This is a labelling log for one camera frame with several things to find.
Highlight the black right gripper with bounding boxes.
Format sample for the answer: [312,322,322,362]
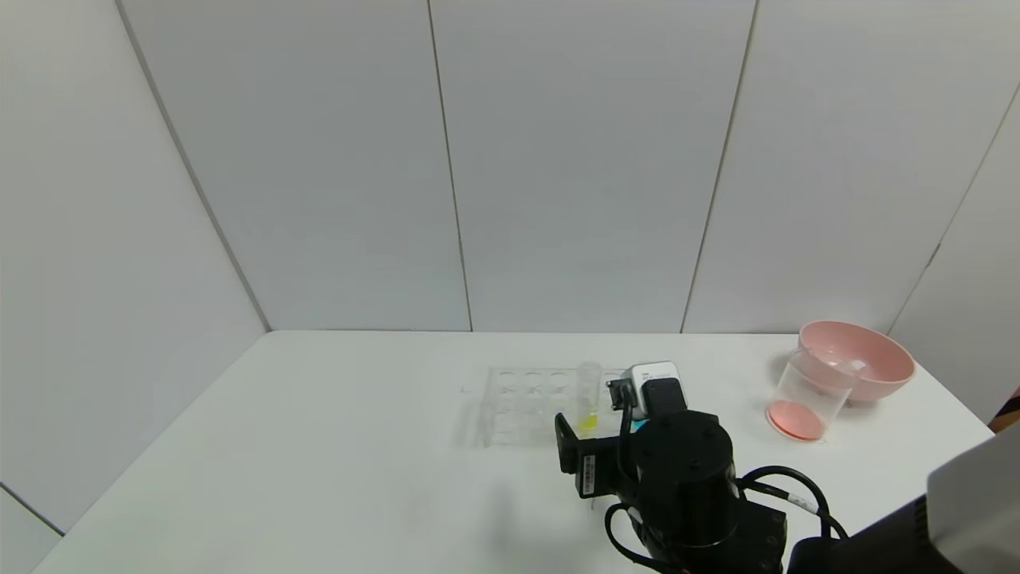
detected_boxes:
[554,412,632,499]

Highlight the test tube with yellow pigment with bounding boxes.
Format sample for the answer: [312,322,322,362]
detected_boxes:
[576,360,602,436]

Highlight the clear plastic test tube rack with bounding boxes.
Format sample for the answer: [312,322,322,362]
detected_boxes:
[478,366,634,448]

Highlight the clear glass beaker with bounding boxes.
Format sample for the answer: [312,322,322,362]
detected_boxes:
[767,348,860,442]

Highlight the pink bowl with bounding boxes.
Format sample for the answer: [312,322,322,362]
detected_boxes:
[798,320,916,404]

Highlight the brown wooden furniture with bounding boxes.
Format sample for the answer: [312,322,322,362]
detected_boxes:
[991,388,1020,435]

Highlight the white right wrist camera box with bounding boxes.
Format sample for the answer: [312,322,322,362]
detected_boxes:
[607,361,688,421]

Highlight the black camera cable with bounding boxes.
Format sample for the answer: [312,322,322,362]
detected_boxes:
[737,465,850,543]

